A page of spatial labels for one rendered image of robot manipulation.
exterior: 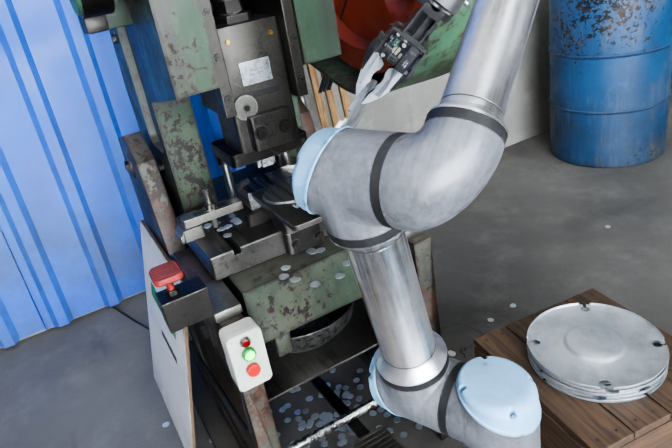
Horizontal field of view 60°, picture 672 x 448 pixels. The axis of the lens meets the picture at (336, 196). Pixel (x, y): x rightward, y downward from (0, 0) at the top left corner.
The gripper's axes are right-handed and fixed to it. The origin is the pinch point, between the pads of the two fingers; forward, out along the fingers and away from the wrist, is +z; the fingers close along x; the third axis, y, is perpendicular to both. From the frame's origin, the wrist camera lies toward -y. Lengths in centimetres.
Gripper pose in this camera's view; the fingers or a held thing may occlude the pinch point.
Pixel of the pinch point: (364, 94)
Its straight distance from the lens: 106.4
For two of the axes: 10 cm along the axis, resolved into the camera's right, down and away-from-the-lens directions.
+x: 8.0, 5.8, 1.4
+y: -1.5, 4.2, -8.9
